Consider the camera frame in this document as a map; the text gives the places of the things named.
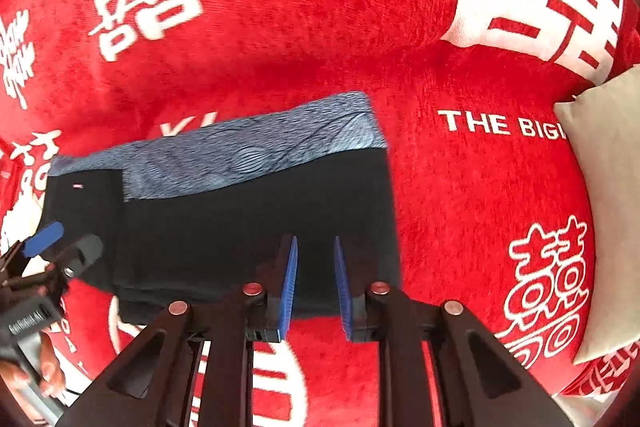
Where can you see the beige cushion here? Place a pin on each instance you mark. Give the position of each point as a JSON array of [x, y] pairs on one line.
[[602, 125]]

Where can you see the red bedspread with white characters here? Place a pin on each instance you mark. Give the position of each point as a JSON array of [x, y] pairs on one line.
[[490, 204]]

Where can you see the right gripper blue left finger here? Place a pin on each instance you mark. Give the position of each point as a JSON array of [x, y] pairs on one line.
[[270, 298]]

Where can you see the black and blue patterned pants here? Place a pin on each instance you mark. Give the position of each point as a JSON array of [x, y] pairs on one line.
[[191, 216]]

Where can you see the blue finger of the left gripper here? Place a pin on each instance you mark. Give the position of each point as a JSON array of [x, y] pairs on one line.
[[43, 239], [80, 256]]

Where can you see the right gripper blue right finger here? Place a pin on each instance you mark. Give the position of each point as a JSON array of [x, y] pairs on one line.
[[355, 270]]

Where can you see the person's left hand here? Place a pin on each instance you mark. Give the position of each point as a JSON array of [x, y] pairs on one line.
[[33, 375]]

